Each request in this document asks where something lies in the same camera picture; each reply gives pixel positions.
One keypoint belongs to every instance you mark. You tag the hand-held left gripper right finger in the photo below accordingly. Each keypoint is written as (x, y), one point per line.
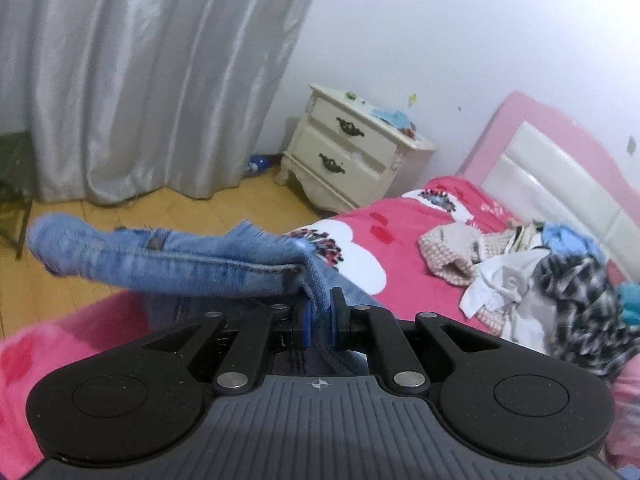
(337, 330)

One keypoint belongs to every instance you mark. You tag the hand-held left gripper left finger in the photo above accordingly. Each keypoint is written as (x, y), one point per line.
(301, 330)

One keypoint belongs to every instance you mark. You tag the blue denim jeans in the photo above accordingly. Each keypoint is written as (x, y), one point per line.
(175, 260)

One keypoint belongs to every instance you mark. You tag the pink floral blanket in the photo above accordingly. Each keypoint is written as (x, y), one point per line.
(395, 220)

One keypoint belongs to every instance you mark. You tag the beige knitted sweater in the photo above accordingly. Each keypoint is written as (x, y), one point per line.
(450, 250)

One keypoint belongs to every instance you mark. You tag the cream nightstand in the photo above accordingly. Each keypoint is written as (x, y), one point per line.
(345, 160)

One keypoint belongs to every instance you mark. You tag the blue bottle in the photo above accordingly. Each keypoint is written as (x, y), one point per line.
(259, 163)

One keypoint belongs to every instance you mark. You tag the black and white plaid shirt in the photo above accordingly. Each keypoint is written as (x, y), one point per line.
(580, 300)

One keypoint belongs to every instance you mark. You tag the light blue cloth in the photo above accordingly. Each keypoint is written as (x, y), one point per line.
(570, 240)

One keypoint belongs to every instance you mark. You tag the pink and cream headboard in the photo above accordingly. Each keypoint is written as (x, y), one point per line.
(550, 160)

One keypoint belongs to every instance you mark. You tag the teal cloth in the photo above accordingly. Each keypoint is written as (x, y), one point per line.
(631, 302)

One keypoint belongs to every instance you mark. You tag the grey satin curtain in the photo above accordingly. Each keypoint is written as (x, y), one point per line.
(150, 70)

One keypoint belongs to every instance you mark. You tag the green chair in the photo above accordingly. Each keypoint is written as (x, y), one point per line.
(15, 170)

